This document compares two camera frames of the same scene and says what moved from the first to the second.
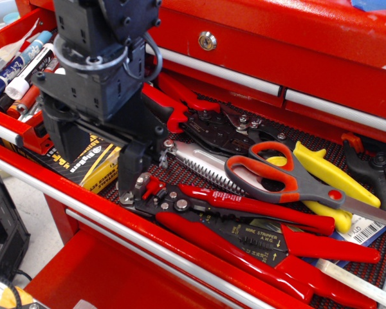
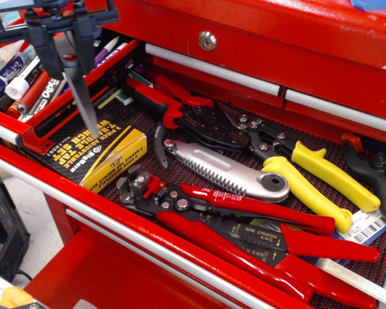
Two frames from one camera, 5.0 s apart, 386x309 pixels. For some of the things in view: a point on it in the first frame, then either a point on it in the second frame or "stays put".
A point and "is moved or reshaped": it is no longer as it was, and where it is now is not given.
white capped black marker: [18, 89] stays put
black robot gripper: [103, 87] → [41, 17]
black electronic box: [8, 239] stays put
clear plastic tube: [368, 288] stays put
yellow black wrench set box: [97, 167] stays put
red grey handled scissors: [279, 158] is moved or reshaped
